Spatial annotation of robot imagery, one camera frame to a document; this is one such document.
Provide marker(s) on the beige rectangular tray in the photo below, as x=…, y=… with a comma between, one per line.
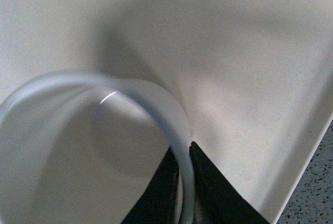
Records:
x=254, y=77

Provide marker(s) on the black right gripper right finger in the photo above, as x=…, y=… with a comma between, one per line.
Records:
x=217, y=200

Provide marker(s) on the white smiley mug black handle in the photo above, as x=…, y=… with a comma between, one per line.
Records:
x=83, y=147

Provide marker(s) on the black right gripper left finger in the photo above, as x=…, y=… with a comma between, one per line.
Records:
x=158, y=202

